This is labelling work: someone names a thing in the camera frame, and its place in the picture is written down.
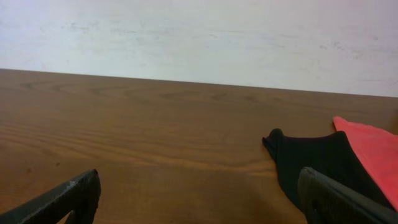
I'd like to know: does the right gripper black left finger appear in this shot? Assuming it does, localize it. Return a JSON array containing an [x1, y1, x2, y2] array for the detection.
[[1, 169, 101, 224]]

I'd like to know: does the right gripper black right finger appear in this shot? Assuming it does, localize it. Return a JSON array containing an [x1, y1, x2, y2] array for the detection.
[[298, 167, 397, 224]]

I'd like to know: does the black garment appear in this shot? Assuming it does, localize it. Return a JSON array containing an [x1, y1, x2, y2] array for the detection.
[[262, 129, 394, 209]]

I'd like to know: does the red printed t-shirt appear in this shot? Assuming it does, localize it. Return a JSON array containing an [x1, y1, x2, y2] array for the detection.
[[333, 116, 397, 208]]

